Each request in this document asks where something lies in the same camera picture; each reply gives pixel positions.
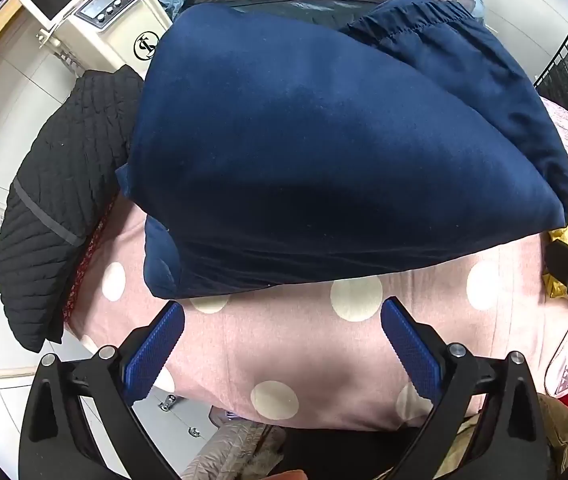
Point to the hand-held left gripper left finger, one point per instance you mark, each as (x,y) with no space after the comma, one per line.
(156,355)

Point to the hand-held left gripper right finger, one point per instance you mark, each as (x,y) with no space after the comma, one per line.
(409,350)

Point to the white machine with screen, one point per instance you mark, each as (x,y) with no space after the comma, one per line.
(93,15)

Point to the black quilted jacket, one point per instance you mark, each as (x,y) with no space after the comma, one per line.
(53,200)

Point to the person's left hand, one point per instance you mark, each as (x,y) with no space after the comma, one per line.
(289,475)

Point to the pink polka dot blanket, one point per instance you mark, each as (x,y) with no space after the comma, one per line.
(294,350)

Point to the grey quilted clothing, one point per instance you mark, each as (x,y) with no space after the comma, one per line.
(234,447)

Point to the navy blue elastic-waist pants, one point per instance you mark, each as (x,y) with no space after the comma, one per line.
(454,60)

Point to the navy blue large garment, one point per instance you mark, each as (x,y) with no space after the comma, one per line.
(314,150)

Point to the metal floor bolt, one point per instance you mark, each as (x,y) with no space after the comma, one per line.
(194,430)
(167,402)

